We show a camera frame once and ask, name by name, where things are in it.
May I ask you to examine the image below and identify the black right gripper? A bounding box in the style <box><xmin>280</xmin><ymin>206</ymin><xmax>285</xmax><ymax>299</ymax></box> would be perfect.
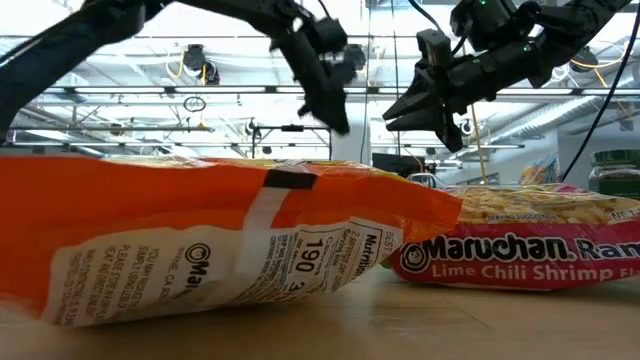
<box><xmin>382</xmin><ymin>42</ymin><xmax>544</xmax><ymax>154</ymax></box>

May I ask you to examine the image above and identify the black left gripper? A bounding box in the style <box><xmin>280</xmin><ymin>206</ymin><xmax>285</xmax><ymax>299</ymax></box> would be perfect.
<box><xmin>272</xmin><ymin>14</ymin><xmax>359</xmax><ymax>135</ymax></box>

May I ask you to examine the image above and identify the blue-edged beef ramen packet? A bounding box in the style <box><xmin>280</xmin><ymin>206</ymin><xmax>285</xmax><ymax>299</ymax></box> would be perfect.
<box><xmin>518</xmin><ymin>154</ymin><xmax>562</xmax><ymax>187</ymax></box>

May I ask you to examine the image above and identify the pink lime shrimp ramen packet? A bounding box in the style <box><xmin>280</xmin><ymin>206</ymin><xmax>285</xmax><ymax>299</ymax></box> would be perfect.
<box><xmin>384</xmin><ymin>183</ymin><xmax>640</xmax><ymax>293</ymax></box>

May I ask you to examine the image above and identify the black metal stand rig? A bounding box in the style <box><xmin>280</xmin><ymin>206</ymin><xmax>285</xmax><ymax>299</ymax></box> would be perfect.
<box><xmin>251</xmin><ymin>124</ymin><xmax>334</xmax><ymax>161</ymax></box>

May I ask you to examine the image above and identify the black monitor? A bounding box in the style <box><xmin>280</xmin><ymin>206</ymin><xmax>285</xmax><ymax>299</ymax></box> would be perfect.
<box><xmin>371</xmin><ymin>153</ymin><xmax>427</xmax><ymax>180</ymax></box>

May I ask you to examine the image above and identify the green lid spice jar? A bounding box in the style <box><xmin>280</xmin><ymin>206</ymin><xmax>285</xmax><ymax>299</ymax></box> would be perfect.
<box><xmin>588</xmin><ymin>148</ymin><xmax>640</xmax><ymax>201</ymax></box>

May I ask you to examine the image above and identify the orange Maruchan ramen packet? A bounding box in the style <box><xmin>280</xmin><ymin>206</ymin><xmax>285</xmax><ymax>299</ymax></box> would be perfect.
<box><xmin>0</xmin><ymin>155</ymin><xmax>464</xmax><ymax>329</ymax></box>

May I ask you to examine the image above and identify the long yellow cable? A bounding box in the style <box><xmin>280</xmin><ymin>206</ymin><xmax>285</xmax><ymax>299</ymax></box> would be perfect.
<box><xmin>462</xmin><ymin>102</ymin><xmax>489</xmax><ymax>186</ymax></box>

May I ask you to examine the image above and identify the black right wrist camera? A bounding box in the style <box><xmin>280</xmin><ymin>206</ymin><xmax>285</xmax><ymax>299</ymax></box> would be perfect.
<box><xmin>416</xmin><ymin>28</ymin><xmax>454</xmax><ymax>71</ymax></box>

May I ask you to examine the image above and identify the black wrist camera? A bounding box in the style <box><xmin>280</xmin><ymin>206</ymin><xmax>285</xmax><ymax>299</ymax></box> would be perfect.
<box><xmin>416</xmin><ymin>28</ymin><xmax>454</xmax><ymax>71</ymax></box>
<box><xmin>308</xmin><ymin>17</ymin><xmax>350</xmax><ymax>55</ymax></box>

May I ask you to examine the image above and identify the long black cable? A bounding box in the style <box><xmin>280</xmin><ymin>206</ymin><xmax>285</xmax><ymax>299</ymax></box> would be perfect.
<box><xmin>388</xmin><ymin>0</ymin><xmax>402</xmax><ymax>161</ymax></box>

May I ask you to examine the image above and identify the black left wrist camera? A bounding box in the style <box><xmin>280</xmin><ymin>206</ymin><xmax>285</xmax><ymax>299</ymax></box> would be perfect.
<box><xmin>308</xmin><ymin>17</ymin><xmax>350</xmax><ymax>55</ymax></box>

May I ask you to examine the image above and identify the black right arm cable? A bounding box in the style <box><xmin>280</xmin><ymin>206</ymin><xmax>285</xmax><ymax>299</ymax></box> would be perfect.
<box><xmin>561</xmin><ymin>0</ymin><xmax>640</xmax><ymax>182</ymax></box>

